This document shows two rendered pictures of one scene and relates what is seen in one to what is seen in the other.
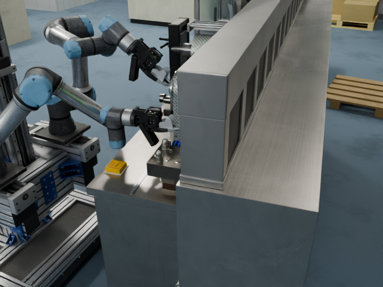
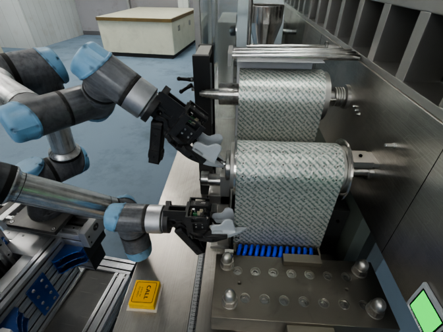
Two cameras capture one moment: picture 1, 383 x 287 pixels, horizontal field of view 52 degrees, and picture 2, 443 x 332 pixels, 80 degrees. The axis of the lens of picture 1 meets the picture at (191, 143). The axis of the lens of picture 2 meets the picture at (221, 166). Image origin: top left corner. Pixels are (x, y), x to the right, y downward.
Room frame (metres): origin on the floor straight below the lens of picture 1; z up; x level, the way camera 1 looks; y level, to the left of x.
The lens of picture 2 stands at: (1.04, 0.22, 1.63)
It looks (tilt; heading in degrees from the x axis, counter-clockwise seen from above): 36 degrees down; 345
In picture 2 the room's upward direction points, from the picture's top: straight up
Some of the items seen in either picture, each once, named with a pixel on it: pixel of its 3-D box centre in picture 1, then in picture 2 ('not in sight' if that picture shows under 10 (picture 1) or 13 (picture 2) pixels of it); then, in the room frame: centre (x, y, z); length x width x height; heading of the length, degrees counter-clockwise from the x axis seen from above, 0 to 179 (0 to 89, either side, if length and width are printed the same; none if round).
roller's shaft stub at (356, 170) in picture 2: not in sight; (354, 170); (1.45, -0.22, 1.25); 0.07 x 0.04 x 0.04; 72
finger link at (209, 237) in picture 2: (158, 128); (210, 232); (1.48, 0.14, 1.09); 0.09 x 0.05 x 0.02; 71
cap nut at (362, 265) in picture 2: not in sight; (361, 266); (1.31, -0.20, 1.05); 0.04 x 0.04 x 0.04
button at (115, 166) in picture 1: (116, 166); (145, 294); (1.46, 0.33, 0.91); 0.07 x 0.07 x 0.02; 72
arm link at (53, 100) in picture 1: (58, 102); (34, 177); (2.00, 0.73, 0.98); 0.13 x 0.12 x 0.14; 124
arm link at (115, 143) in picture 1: (116, 134); (135, 237); (1.58, 0.34, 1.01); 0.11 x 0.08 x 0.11; 14
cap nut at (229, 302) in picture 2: (158, 155); (229, 296); (1.32, 0.13, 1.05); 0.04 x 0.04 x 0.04
